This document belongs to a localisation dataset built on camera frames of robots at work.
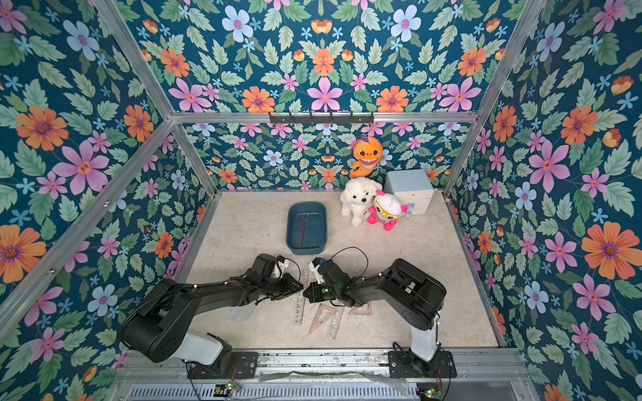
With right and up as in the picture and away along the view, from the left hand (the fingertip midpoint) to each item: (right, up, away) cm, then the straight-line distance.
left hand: (305, 286), depth 88 cm
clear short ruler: (+11, -10, -6) cm, 16 cm away
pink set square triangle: (+7, -8, -4) cm, 11 cm away
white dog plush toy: (+19, +33, +8) cm, 39 cm away
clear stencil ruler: (-1, -4, -1) cm, 5 cm away
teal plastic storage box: (-2, +20, +17) cm, 26 cm away
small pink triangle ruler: (+21, -7, -4) cm, 23 cm away
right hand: (0, -3, 0) cm, 3 cm away
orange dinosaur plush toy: (+24, +50, +10) cm, 57 cm away
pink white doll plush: (+30, +27, +6) cm, 41 cm away
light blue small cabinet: (+42, +37, +13) cm, 57 cm away
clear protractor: (-21, -8, -3) cm, 23 cm away
